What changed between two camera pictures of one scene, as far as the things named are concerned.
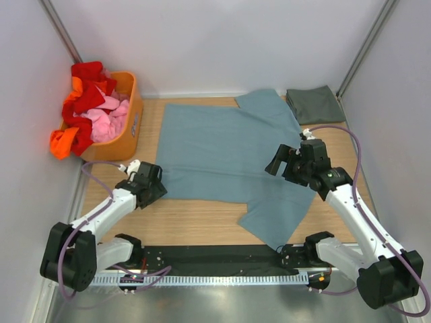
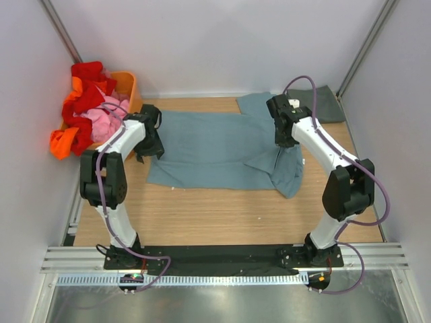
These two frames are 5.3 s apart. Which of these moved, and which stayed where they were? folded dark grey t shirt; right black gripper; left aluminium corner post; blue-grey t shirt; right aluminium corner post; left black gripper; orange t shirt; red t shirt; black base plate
Moved: left black gripper; blue-grey t shirt; right black gripper
Stayed: orange t shirt; red t shirt; folded dark grey t shirt; right aluminium corner post; black base plate; left aluminium corner post
